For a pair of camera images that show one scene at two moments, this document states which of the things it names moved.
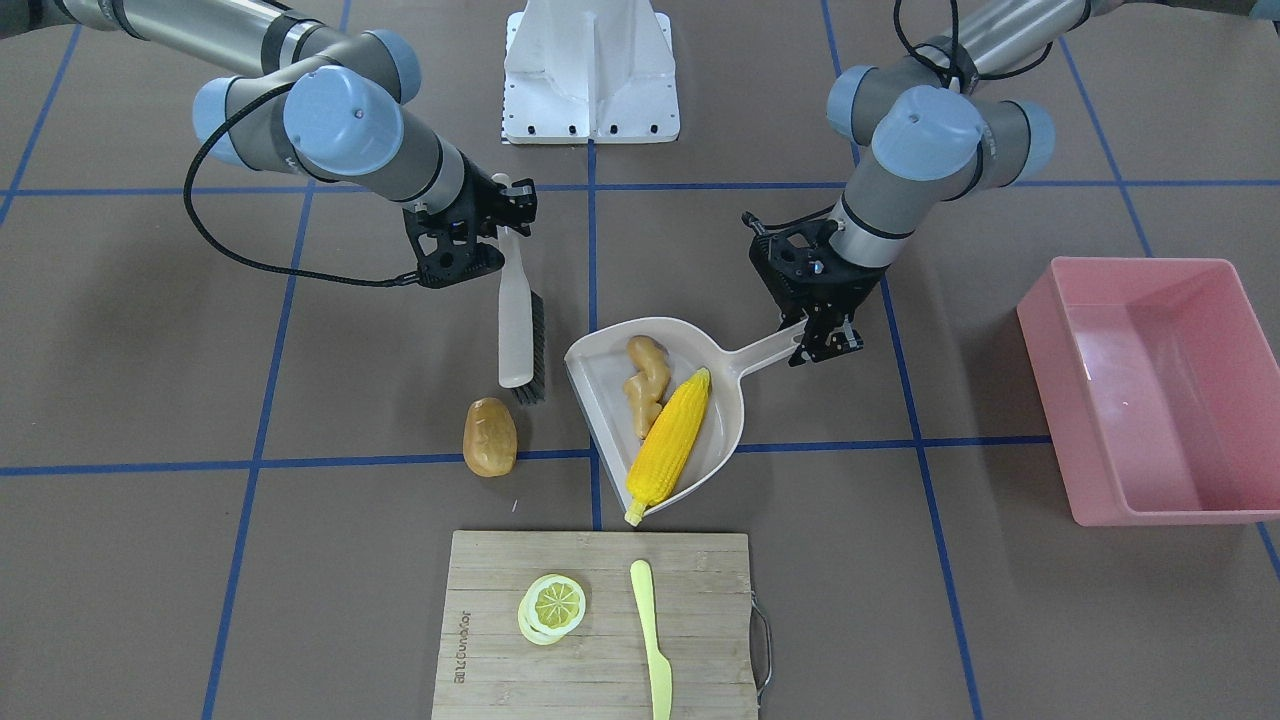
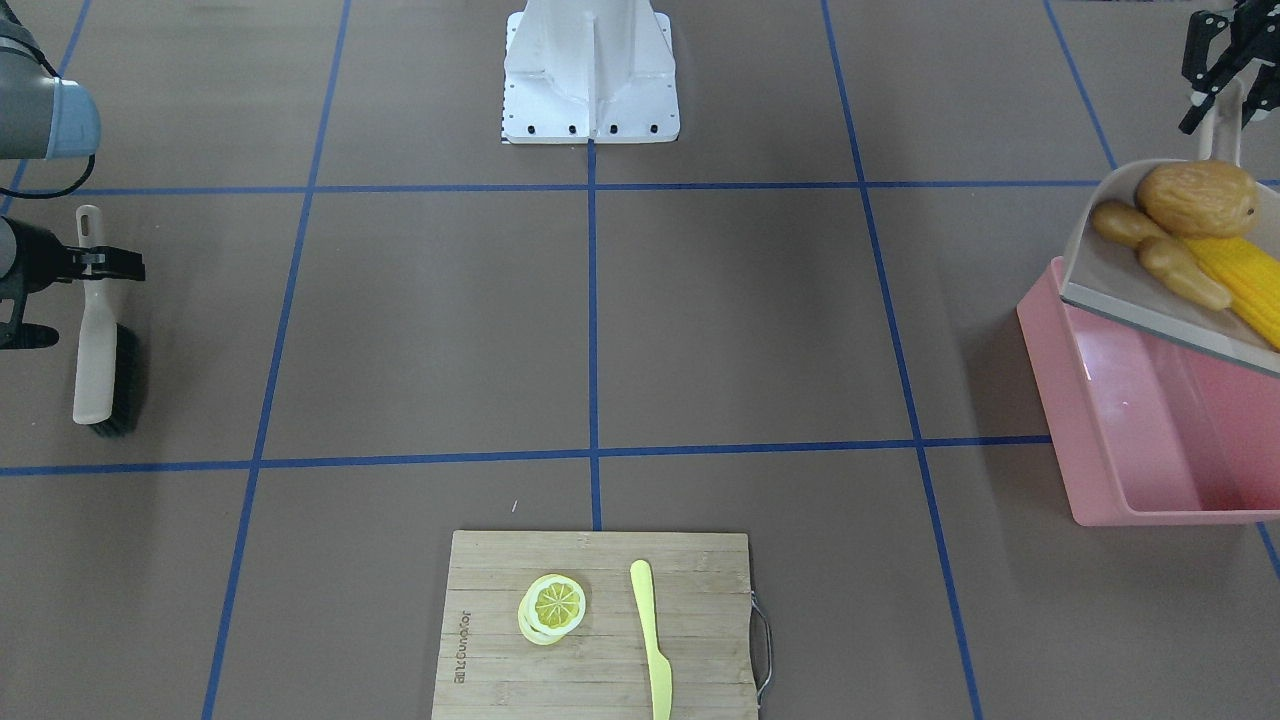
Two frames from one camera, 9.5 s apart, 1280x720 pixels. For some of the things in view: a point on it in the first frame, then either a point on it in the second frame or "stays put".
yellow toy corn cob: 667,444 -> 1251,277
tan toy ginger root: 644,389 -> 1167,258
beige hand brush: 521,317 -> 110,388
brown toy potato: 490,439 -> 1199,199
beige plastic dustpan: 598,366 -> 1115,278
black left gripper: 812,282 -> 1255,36
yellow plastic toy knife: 661,677 stays put
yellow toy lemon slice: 551,608 stays put
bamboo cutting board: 488,669 stays put
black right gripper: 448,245 -> 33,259
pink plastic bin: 1161,385 stays put
